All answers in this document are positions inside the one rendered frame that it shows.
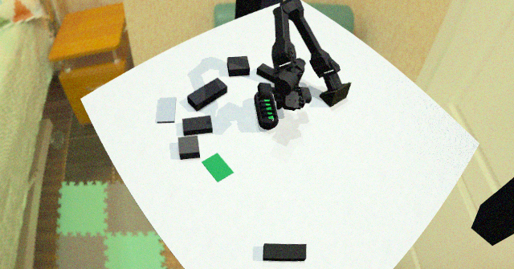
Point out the green flat square plate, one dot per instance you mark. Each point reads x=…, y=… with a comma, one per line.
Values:
x=218, y=168

